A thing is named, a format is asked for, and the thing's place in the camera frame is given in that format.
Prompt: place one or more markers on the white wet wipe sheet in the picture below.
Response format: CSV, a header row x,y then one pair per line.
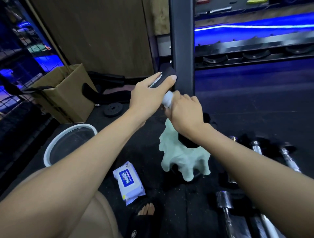
x,y
167,99

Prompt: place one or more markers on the light green cloth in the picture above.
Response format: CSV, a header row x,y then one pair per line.
x,y
176,157

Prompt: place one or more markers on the glowing white light strip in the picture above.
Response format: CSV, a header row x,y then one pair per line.
x,y
257,26

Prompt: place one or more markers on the black padded bench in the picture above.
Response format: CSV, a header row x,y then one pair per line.
x,y
112,98

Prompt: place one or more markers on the steel barbell bar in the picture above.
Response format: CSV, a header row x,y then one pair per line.
x,y
220,9

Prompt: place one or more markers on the black left sandal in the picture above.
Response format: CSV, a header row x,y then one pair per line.
x,y
144,228

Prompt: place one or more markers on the person's left forearm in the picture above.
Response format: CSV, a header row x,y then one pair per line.
x,y
61,176

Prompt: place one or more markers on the yellow weight plate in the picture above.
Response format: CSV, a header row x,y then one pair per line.
x,y
256,1

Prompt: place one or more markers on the small black weight plate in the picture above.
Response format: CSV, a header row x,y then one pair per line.
x,y
113,109

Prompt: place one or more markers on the brown cardboard box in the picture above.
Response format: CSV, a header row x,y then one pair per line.
x,y
71,100

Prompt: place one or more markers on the person's right hand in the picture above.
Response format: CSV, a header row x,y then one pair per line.
x,y
186,115

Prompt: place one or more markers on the white blue wet wipes pack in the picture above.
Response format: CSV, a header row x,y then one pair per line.
x,y
132,193

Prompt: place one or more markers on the thin wooden stick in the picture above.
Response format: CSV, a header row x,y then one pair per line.
x,y
49,36

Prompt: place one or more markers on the person's right forearm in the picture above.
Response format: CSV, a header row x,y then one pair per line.
x,y
269,181

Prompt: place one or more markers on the large chrome dumbbell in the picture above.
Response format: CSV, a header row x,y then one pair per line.
x,y
223,199

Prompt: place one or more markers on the small chrome dumbbell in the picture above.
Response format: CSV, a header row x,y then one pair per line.
x,y
233,138

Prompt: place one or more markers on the white rimmed basin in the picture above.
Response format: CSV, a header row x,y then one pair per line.
x,y
71,144

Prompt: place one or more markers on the person's left hand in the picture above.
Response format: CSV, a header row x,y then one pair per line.
x,y
147,98

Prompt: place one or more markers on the red weight plate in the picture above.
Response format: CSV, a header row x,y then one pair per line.
x,y
203,1

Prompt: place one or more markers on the person's left leg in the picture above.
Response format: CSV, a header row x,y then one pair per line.
x,y
103,223

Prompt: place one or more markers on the dark metal rack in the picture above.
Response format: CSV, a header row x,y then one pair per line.
x,y
245,45

